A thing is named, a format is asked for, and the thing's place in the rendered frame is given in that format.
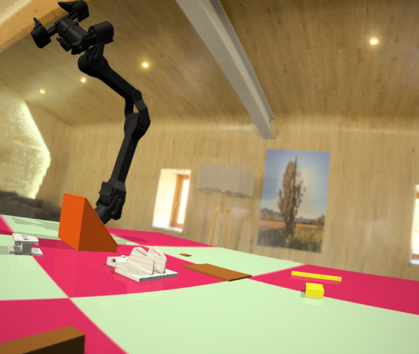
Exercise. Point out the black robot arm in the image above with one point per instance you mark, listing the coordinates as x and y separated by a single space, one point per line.
92 62

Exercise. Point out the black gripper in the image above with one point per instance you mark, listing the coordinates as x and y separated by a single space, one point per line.
76 9

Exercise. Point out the yellow block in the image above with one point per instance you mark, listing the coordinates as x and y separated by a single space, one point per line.
314 290

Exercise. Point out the yellow long flat bar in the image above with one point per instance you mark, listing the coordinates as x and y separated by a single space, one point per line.
326 277

